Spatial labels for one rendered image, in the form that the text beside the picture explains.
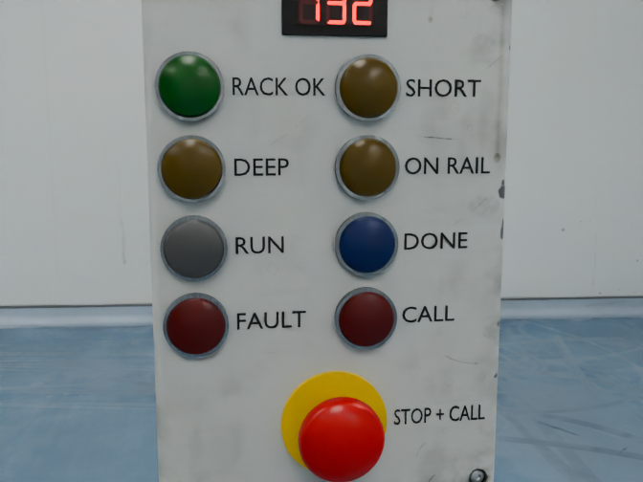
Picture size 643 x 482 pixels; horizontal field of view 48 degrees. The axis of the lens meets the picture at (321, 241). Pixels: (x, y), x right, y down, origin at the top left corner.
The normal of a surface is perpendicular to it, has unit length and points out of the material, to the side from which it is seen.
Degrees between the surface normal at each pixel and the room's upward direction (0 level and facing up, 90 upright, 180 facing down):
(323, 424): 73
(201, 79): 88
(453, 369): 90
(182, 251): 91
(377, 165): 89
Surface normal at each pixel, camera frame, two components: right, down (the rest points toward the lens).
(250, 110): 0.15, 0.15
